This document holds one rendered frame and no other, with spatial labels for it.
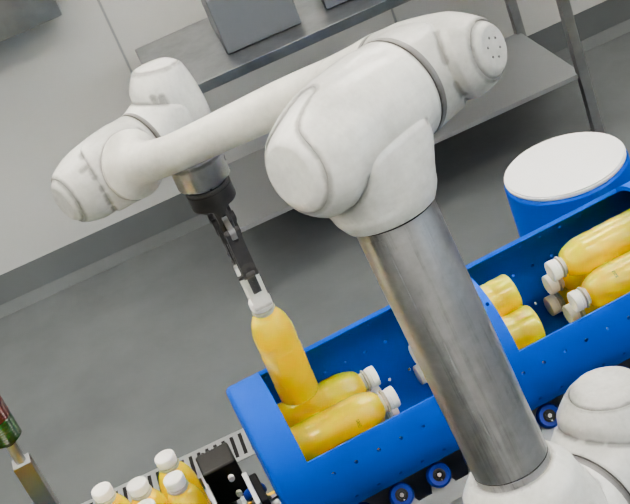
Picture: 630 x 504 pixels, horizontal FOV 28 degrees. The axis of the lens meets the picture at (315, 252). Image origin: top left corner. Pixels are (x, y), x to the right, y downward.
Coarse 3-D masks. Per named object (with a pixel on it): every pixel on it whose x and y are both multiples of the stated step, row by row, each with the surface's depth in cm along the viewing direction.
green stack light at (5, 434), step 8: (8, 416) 240; (0, 424) 238; (8, 424) 239; (16, 424) 242; (0, 432) 239; (8, 432) 240; (16, 432) 241; (0, 440) 239; (8, 440) 240; (0, 448) 240
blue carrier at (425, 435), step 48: (624, 192) 236; (528, 240) 233; (480, 288) 216; (528, 288) 241; (336, 336) 225; (384, 336) 235; (576, 336) 214; (624, 336) 217; (240, 384) 218; (384, 384) 237; (528, 384) 215; (288, 432) 208; (384, 432) 209; (432, 432) 212; (288, 480) 207; (336, 480) 209; (384, 480) 214
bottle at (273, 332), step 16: (256, 320) 209; (272, 320) 208; (288, 320) 211; (256, 336) 210; (272, 336) 209; (288, 336) 210; (272, 352) 210; (288, 352) 211; (304, 352) 215; (272, 368) 212; (288, 368) 212; (304, 368) 214; (288, 384) 213; (304, 384) 214; (288, 400) 216; (304, 400) 215
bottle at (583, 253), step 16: (608, 224) 225; (624, 224) 225; (576, 240) 225; (592, 240) 224; (608, 240) 224; (624, 240) 224; (560, 256) 226; (576, 256) 223; (592, 256) 223; (608, 256) 224; (576, 272) 225
